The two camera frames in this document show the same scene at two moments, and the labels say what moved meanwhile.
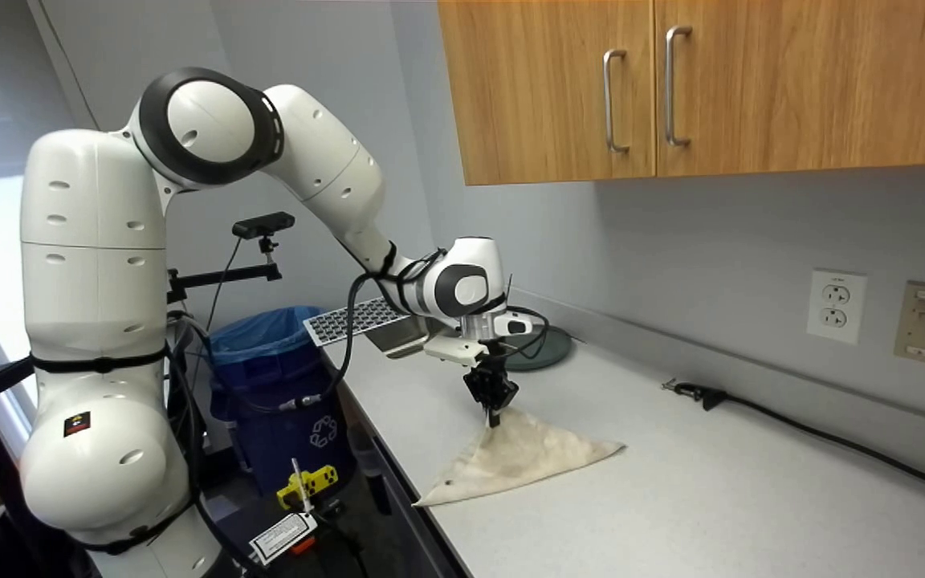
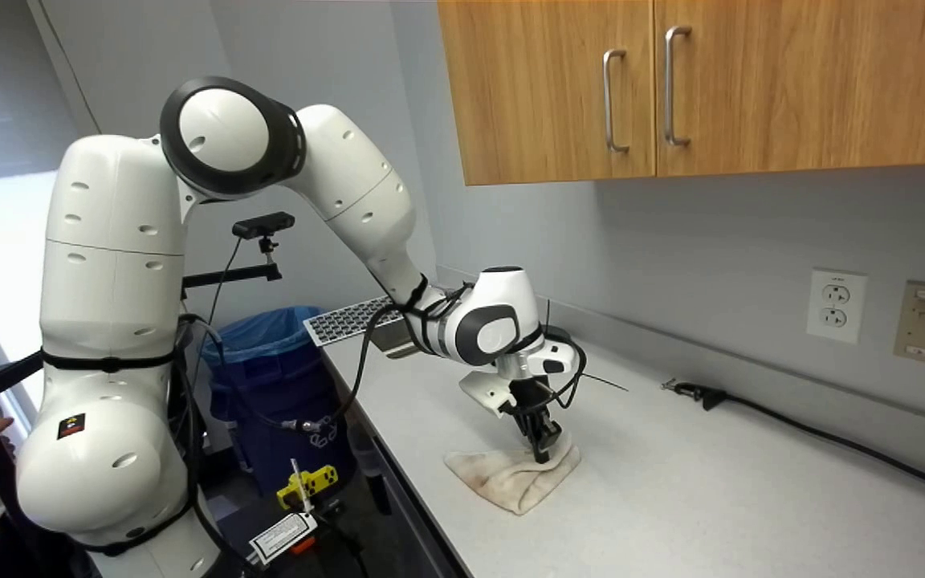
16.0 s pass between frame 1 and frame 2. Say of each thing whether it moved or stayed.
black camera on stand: stayed
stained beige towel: moved
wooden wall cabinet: stayed
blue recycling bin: stayed
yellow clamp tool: stayed
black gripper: moved
